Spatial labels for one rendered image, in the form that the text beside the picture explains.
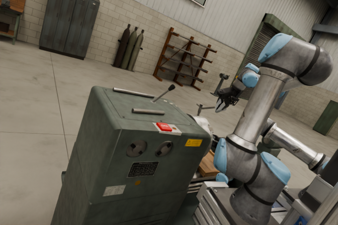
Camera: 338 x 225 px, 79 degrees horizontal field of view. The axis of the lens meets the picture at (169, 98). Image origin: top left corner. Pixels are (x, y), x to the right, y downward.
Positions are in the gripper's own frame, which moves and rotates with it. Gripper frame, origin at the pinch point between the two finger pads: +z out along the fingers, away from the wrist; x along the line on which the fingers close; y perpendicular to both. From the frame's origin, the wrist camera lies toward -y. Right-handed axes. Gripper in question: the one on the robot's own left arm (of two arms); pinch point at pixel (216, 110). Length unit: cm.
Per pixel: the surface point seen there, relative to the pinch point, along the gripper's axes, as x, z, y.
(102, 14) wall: 646, 148, 81
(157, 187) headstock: -27, 37, -36
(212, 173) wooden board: -19.0, 40.8, 16.9
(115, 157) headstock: -22, 18, -66
